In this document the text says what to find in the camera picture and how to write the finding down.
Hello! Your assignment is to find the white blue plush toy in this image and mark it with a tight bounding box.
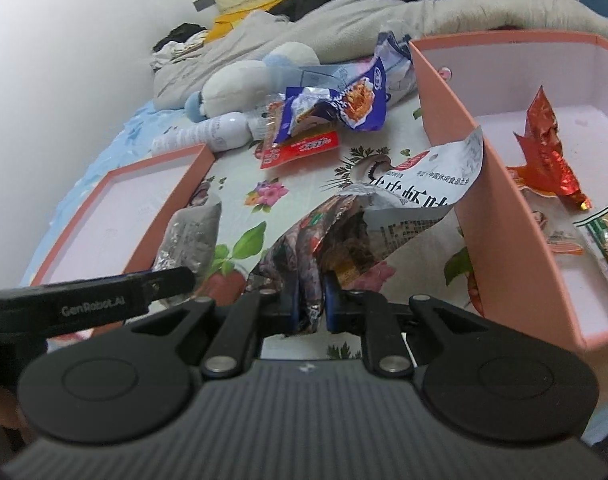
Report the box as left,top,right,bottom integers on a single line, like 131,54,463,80
185,41,320,122

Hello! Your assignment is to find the clothes heap by wall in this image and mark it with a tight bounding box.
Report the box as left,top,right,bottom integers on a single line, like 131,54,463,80
149,23,208,73

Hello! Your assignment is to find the silver foil packet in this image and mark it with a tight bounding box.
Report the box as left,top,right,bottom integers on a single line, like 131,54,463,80
152,195,221,308

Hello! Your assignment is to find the orange corn snack packet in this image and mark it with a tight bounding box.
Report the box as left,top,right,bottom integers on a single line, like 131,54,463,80
506,167,584,256

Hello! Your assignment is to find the grey quilt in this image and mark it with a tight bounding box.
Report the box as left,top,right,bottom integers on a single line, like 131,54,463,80
153,0,608,110

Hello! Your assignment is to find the red strip snack packet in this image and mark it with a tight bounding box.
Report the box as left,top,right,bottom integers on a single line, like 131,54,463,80
261,131,340,169

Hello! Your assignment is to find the white spray bottle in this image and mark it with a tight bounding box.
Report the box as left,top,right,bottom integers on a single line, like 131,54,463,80
150,110,269,156

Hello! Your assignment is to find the red foil wrapper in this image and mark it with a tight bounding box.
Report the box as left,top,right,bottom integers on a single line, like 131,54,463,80
506,86,592,211

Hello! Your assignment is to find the white brown snack bag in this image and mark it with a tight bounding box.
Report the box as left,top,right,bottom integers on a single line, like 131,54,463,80
246,127,484,332

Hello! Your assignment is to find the left hand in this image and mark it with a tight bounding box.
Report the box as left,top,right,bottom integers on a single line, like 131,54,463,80
0,387,28,430

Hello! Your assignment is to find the pink box lid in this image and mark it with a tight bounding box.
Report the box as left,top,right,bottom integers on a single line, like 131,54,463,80
31,144,215,286

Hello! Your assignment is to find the yellow pillow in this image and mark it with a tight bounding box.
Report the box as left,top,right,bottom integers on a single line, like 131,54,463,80
204,0,283,44

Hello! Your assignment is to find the light blue blanket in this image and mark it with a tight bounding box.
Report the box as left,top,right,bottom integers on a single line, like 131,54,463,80
20,102,189,286

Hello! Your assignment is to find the clear plastic bag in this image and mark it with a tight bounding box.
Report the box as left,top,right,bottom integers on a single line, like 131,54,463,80
269,29,415,110

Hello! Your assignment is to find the pink gift box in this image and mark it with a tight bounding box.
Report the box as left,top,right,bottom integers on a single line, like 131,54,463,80
411,30,608,354

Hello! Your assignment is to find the blue snack bag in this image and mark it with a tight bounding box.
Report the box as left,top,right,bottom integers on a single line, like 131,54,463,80
273,56,386,145

